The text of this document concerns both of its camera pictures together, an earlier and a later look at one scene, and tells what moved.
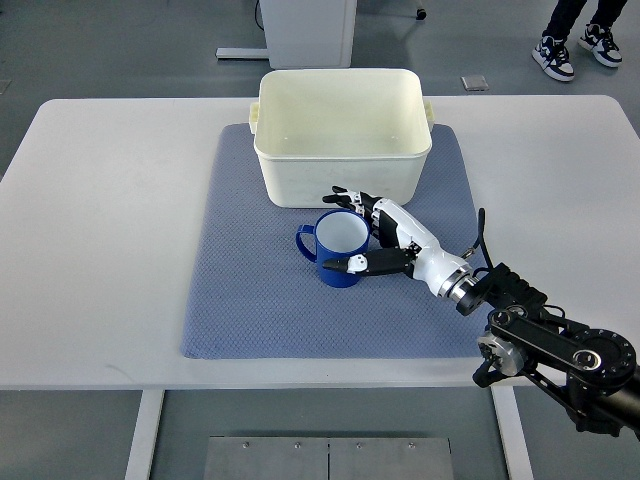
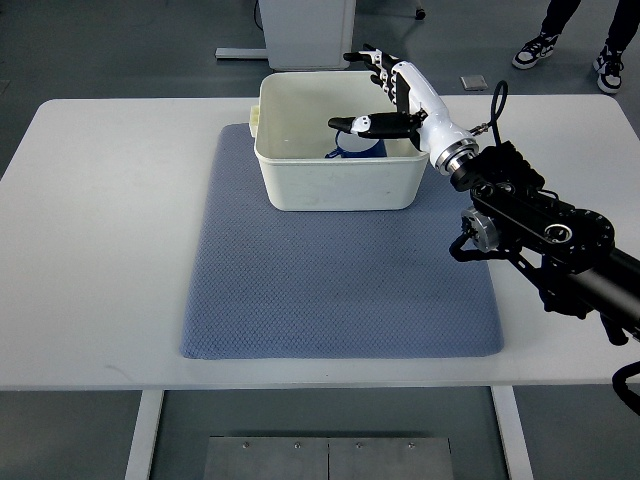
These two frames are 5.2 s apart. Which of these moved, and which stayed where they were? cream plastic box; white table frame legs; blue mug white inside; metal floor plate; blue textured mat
Moved: blue mug white inside
Stayed: white table frame legs; blue textured mat; metal floor plate; cream plastic box
